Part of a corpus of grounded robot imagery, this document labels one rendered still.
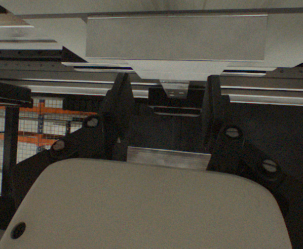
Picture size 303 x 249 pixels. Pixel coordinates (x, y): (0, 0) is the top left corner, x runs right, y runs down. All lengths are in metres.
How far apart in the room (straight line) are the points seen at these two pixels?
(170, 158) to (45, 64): 0.45
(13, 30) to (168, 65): 0.16
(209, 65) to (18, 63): 0.52
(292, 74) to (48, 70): 0.56
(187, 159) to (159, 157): 0.03
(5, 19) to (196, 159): 0.23
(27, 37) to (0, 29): 0.03
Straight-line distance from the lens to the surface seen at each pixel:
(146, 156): 0.19
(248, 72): 0.21
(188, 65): 0.17
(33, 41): 0.27
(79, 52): 0.17
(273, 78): 0.47
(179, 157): 0.19
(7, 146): 1.34
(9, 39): 0.30
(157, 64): 0.17
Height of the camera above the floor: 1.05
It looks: 1 degrees up
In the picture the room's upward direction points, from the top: 176 degrees counter-clockwise
